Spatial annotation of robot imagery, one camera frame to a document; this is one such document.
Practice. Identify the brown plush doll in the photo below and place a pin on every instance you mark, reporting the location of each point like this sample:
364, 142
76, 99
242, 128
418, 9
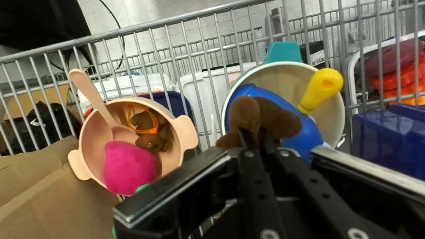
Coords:
260, 116

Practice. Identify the brown toy with orange band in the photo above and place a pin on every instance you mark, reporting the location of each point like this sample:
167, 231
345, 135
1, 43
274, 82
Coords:
150, 130

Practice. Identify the white lidded container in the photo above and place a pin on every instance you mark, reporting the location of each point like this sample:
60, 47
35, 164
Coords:
133, 87
203, 97

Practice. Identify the blue toy bottle yellow spout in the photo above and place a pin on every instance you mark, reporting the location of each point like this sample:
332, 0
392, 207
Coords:
306, 132

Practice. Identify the rainbow stacking toy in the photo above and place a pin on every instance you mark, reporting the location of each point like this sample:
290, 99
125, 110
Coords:
398, 81

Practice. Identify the pink radish plush toy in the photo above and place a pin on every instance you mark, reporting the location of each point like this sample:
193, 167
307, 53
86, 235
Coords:
128, 167

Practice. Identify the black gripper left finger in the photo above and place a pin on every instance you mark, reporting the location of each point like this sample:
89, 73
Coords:
260, 199

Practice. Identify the small brown cardboard box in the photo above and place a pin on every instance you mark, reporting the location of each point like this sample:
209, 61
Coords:
27, 99

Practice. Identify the pink bowl with ears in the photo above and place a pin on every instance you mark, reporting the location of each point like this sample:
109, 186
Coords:
93, 136

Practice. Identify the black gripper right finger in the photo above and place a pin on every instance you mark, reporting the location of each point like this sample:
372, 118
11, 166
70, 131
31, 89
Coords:
310, 193

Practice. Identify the pink spoon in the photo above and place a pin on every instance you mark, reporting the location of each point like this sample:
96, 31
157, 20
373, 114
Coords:
93, 99

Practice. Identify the large brown cardboard box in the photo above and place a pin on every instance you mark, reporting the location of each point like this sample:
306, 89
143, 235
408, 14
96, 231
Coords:
48, 193

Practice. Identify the white bowl with teal rim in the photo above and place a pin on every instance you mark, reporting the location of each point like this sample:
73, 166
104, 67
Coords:
283, 81

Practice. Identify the blue plastic bin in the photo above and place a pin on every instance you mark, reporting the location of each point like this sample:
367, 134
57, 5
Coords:
389, 136

